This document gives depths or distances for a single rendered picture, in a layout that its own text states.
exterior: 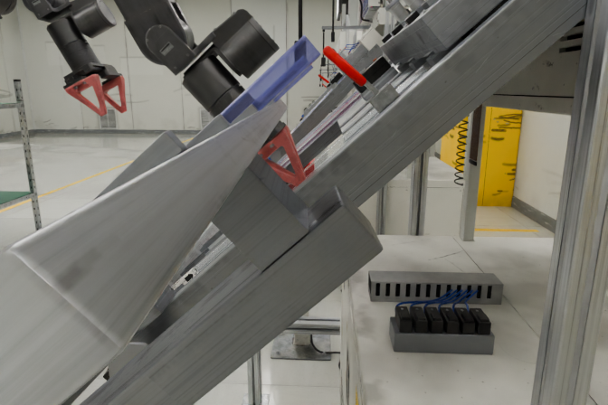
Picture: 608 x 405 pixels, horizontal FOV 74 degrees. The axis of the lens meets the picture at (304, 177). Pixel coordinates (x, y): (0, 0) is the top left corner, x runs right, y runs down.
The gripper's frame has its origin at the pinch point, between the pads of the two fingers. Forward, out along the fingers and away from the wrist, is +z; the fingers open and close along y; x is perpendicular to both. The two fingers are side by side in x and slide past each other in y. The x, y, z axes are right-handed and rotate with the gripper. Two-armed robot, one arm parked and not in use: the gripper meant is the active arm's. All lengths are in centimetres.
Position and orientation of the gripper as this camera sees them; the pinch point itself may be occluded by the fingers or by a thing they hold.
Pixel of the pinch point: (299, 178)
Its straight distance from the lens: 55.6
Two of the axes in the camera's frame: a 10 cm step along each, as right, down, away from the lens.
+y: 0.4, -2.3, 9.7
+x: -7.4, 6.5, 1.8
